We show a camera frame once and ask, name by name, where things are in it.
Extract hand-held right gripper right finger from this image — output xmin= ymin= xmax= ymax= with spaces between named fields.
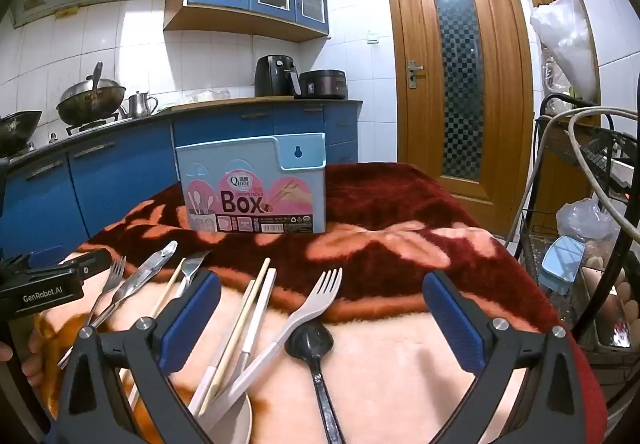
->
xmin=423 ymin=269 xmax=608 ymax=444

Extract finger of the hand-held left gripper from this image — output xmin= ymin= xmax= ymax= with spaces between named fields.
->
xmin=27 ymin=248 xmax=113 ymax=284

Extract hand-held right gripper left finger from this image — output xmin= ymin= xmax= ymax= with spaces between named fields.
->
xmin=50 ymin=269 xmax=223 ymax=444

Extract wooden chopstick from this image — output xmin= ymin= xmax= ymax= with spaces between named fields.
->
xmin=200 ymin=258 xmax=272 ymax=417
xmin=210 ymin=279 xmax=256 ymax=375
xmin=117 ymin=258 xmax=187 ymax=405

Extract wooden forks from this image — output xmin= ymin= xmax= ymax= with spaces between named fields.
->
xmin=197 ymin=268 xmax=344 ymax=432

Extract blue utensil box pink label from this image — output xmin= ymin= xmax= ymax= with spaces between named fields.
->
xmin=175 ymin=133 xmax=328 ymax=235

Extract person's left hand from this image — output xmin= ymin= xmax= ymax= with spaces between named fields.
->
xmin=26 ymin=321 xmax=47 ymax=377

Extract metal knife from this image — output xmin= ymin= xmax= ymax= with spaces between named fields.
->
xmin=90 ymin=240 xmax=179 ymax=327

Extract blue base cabinets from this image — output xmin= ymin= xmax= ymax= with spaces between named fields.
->
xmin=0 ymin=99 xmax=363 ymax=265

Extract red floral blanket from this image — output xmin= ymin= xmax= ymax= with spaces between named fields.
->
xmin=37 ymin=163 xmax=608 ymax=444

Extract black spoon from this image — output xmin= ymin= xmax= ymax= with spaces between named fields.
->
xmin=285 ymin=320 xmax=346 ymax=444

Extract light blue lid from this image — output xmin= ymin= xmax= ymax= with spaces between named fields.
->
xmin=541 ymin=235 xmax=586 ymax=284

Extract gas stove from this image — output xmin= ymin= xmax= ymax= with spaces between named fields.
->
xmin=65 ymin=111 xmax=123 ymax=135

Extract dark wok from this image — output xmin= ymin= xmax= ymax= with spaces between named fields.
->
xmin=0 ymin=110 xmax=43 ymax=157

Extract pile of brown eggs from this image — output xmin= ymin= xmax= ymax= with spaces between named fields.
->
xmin=581 ymin=255 xmax=640 ymax=345

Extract metal wok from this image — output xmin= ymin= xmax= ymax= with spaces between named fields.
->
xmin=56 ymin=79 xmax=127 ymax=125

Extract metal kettle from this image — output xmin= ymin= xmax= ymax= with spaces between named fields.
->
xmin=120 ymin=91 xmax=158 ymax=119

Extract crumpled clear plastic bag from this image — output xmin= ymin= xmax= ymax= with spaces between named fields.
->
xmin=556 ymin=198 xmax=621 ymax=250

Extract wooden door glass panel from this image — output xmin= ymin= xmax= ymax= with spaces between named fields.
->
xmin=382 ymin=0 xmax=533 ymax=235

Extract clear plastic food bags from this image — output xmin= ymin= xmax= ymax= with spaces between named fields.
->
xmin=185 ymin=88 xmax=231 ymax=104

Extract wooden cutting board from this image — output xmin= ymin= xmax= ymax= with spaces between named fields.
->
xmin=165 ymin=96 xmax=296 ymax=112

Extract black metal rack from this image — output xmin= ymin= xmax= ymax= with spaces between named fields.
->
xmin=520 ymin=94 xmax=640 ymax=350

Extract black air fryer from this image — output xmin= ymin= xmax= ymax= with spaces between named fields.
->
xmin=254 ymin=55 xmax=302 ymax=99

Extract dark rice cooker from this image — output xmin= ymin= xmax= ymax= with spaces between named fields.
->
xmin=299 ymin=69 xmax=348 ymax=100

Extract clear plastic packets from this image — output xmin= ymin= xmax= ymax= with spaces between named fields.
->
xmin=542 ymin=49 xmax=571 ymax=96

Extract white plastic bag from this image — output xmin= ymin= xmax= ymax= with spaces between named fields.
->
xmin=530 ymin=0 xmax=601 ymax=105

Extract grey hose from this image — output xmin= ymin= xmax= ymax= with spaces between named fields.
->
xmin=505 ymin=106 xmax=640 ymax=245

